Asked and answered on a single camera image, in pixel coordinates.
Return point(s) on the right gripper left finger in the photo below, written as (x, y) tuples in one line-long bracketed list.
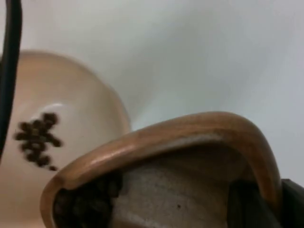
[(247, 209)]

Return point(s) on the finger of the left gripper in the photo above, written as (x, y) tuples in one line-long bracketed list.
[(10, 59)]

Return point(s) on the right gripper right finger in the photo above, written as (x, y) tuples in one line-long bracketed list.
[(293, 206)]

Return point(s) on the pale wooden bowl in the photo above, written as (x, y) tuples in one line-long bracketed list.
[(71, 95)]

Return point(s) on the darker wooden cup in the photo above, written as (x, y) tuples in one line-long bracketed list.
[(180, 133)]

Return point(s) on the coffee beans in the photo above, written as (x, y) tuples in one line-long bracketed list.
[(35, 140), (88, 204)]

